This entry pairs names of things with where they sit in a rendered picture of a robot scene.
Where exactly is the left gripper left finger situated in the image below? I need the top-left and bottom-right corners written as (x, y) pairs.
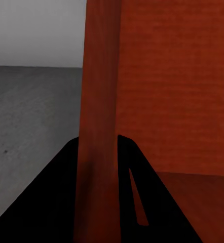
top-left (0, 137), bottom-right (79, 243)

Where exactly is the storage box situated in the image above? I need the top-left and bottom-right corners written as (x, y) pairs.
top-left (73, 0), bottom-right (224, 243)

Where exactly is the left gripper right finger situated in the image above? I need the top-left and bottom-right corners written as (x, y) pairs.
top-left (118, 135), bottom-right (203, 243)

